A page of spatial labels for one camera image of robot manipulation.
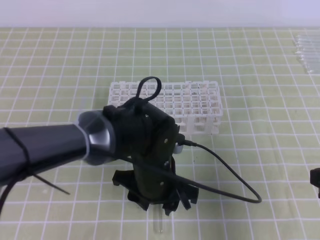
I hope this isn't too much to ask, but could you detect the black left camera cable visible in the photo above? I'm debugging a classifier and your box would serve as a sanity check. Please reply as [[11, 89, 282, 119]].
[[109, 139, 263, 205]]

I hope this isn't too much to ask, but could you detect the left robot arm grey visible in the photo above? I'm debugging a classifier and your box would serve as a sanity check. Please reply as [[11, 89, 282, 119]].
[[0, 97, 199, 215]]

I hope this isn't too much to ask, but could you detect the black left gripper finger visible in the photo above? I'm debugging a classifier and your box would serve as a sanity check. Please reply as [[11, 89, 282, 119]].
[[162, 181, 199, 216], [112, 170, 148, 211]]

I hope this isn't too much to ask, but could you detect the white plastic test tube rack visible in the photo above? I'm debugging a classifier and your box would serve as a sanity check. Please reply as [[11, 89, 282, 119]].
[[107, 80, 223, 135]]

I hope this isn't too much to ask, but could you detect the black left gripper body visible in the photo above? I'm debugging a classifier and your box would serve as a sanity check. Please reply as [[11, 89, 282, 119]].
[[102, 97, 179, 200]]

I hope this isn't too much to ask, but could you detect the spare clear test tubes pile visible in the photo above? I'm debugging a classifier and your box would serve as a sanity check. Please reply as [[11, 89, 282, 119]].
[[294, 33, 320, 75]]

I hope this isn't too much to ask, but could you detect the green grid tablecloth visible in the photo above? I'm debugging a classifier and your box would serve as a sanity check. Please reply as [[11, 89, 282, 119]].
[[0, 27, 320, 240]]

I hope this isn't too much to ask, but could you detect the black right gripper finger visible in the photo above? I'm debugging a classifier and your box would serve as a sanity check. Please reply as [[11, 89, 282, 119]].
[[310, 167, 320, 199]]

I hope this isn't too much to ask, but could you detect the clear glass test tube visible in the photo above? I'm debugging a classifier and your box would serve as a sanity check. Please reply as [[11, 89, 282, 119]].
[[153, 205, 164, 234]]

